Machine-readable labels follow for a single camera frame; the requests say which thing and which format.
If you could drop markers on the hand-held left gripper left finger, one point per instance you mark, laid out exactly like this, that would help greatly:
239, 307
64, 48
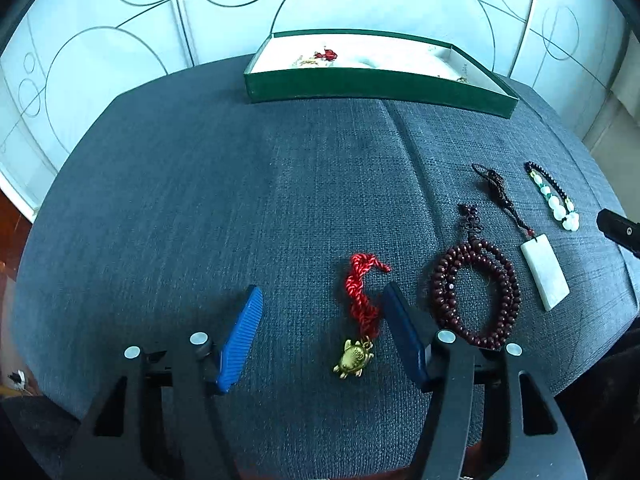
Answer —
240, 340

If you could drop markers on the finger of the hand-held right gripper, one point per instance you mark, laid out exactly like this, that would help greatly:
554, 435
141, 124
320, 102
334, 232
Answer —
622, 232

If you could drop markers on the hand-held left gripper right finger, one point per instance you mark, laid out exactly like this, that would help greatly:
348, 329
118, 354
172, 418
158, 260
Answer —
405, 340

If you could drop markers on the green shallow cardboard box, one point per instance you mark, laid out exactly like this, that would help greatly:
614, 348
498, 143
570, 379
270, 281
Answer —
375, 85

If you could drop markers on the white sliding wardrobe door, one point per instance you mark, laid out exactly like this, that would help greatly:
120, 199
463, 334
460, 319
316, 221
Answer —
565, 35
100, 60
375, 0

